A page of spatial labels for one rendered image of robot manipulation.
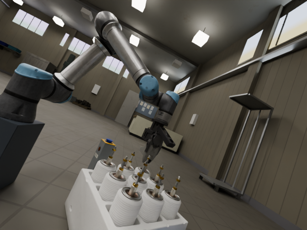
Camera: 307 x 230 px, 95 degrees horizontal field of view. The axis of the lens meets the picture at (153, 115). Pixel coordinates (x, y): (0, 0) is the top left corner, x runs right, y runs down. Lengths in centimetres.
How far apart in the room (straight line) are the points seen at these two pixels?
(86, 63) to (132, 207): 69
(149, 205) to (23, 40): 1380
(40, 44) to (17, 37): 140
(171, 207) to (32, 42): 1353
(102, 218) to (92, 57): 70
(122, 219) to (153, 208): 12
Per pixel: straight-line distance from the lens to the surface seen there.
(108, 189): 63
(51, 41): 1333
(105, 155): 89
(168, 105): 68
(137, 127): 538
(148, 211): 63
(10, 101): 78
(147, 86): 55
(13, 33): 1451
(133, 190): 55
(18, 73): 78
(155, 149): 70
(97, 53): 85
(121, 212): 55
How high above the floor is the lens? 48
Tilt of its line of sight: 6 degrees up
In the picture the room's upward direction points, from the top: 24 degrees clockwise
